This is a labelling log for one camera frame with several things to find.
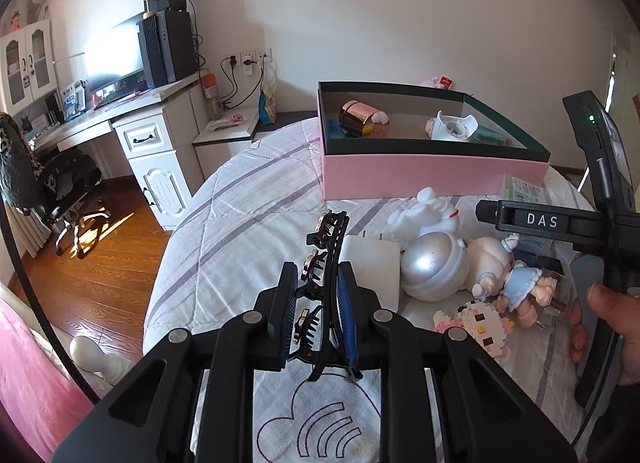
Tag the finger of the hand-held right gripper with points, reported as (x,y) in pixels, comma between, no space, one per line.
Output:
(540,263)

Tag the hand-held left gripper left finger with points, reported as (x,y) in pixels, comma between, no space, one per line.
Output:
(280,313)

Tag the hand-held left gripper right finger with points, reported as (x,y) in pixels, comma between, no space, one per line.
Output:
(347,323)

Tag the clear plastic box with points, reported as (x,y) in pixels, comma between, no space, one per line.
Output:
(525,189)

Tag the doll figurine blue dress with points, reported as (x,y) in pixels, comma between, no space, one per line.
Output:
(492,263)

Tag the white power adapter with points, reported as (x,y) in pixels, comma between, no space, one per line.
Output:
(372,268)

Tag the black hair clip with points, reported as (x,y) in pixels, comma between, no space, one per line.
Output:
(334,243)

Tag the pink white block toy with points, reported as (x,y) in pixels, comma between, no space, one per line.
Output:
(475,323)

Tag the teal plastic item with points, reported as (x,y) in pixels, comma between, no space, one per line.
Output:
(487,135)

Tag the silver helmet doll figure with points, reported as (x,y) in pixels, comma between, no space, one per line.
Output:
(435,268)

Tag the pink storage box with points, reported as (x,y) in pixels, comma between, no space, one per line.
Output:
(425,175)

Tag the white round plastic holder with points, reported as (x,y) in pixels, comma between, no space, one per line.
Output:
(452,127)

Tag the rose gold can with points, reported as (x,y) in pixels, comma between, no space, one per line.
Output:
(355,118)

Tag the person's right hand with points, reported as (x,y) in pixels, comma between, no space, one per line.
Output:
(615,308)

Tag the small red box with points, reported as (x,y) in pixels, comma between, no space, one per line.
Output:
(445,81)

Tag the white nightstand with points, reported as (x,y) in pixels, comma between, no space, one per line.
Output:
(225,153)

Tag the pink plush toy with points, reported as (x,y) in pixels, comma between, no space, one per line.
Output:
(429,81)

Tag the pink packet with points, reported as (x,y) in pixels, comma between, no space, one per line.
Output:
(227,122)

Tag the white desk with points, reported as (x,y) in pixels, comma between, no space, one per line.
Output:
(160,153)

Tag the blue white bag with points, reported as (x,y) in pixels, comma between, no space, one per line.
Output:
(266,108)

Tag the orange cap bottle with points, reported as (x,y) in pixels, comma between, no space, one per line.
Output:
(211,95)

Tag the black office chair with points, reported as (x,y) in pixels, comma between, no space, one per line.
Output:
(65,178)

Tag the pink bed blanket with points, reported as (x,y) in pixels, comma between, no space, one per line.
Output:
(30,393)

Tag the black computer tower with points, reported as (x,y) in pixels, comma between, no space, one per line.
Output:
(167,48)

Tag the blue white carton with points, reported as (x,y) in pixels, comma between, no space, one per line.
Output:
(71,100)

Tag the black computer monitor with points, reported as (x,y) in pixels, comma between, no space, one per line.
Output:
(115,58)

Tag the dark jacket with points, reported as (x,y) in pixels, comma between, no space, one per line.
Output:
(15,158)

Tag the white glass-door cabinet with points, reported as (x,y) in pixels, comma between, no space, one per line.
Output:
(27,68)

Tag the pink doll figure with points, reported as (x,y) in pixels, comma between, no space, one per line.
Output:
(17,19)

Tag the white bed frame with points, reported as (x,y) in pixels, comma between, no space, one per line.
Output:
(100,360)

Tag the white wall outlets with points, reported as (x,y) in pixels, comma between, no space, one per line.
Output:
(247,60)

